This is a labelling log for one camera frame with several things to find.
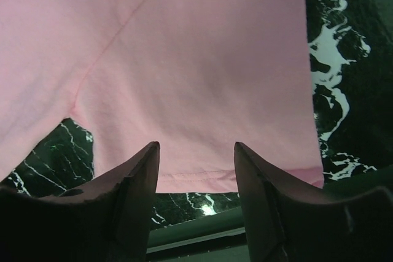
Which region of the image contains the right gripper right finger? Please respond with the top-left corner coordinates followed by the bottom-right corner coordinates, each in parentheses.
top-left (234, 142), bottom-right (392, 261)

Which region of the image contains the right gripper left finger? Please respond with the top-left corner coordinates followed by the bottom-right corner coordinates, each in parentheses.
top-left (1, 142), bottom-right (160, 261)

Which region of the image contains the pink t shirt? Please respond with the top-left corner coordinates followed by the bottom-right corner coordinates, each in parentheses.
top-left (1, 0), bottom-right (324, 193)

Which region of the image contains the black marbled table mat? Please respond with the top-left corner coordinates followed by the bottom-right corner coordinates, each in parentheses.
top-left (1, 0), bottom-right (392, 225)

